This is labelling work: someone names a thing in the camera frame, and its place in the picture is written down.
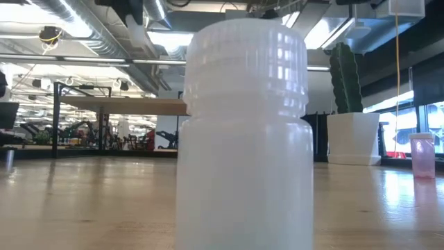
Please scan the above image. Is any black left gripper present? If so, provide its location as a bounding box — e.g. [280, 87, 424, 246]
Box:
[94, 0, 153, 59]

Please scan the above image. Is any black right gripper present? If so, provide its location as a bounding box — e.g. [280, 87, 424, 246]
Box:
[335, 0, 378, 6]

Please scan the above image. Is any white plastic medicine bottle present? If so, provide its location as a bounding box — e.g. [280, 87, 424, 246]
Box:
[175, 17, 315, 250]

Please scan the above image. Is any pink translucent medicine bottle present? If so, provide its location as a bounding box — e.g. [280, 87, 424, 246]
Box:
[409, 133, 436, 180]

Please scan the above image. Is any white ceiling box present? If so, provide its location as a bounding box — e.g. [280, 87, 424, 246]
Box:
[376, 0, 426, 20]

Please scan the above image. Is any green cactus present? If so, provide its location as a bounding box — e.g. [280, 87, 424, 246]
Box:
[329, 42, 364, 115]

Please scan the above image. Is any white plant pot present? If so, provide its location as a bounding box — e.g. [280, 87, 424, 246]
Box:
[326, 111, 382, 167]

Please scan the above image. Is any black upright panel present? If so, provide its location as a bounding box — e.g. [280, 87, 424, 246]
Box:
[305, 111, 329, 163]

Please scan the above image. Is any glass window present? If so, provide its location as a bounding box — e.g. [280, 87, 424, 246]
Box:
[362, 89, 444, 156]

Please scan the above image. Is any black monitor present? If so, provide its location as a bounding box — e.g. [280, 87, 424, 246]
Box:
[0, 101, 20, 131]

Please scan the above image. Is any silver metal leg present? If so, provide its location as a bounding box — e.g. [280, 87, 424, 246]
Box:
[4, 148, 15, 174]

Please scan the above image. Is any short silver air duct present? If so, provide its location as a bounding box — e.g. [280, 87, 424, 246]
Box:
[142, 0, 173, 31]

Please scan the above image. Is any silver spiral air duct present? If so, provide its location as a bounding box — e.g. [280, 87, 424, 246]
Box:
[29, 0, 164, 97]

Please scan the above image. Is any wooden shelf with black frame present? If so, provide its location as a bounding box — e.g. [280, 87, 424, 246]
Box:
[51, 81, 190, 160]

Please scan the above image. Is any yellow hanging cord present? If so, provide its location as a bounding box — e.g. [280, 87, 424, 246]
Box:
[394, 0, 401, 156]

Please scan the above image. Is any black ceiling device yellow cable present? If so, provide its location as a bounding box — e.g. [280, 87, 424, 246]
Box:
[38, 25, 64, 45]

